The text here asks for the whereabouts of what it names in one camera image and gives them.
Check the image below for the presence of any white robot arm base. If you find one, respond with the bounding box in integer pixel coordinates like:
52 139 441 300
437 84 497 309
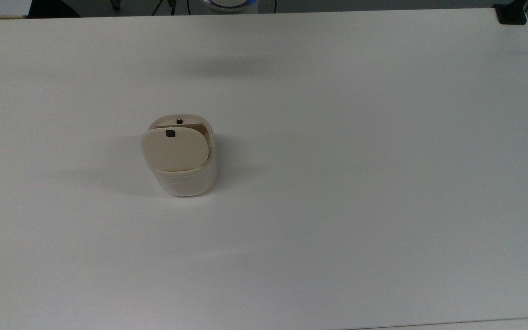
202 0 259 11

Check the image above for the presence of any small white trash bin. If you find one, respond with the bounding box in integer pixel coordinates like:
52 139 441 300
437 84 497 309
147 114 217 198

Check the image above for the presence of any beige trash bin lid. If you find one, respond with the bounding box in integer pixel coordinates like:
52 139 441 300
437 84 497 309
140 126 210 172

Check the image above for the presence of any black table clamp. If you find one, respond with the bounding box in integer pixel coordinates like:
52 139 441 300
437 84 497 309
494 4 528 25

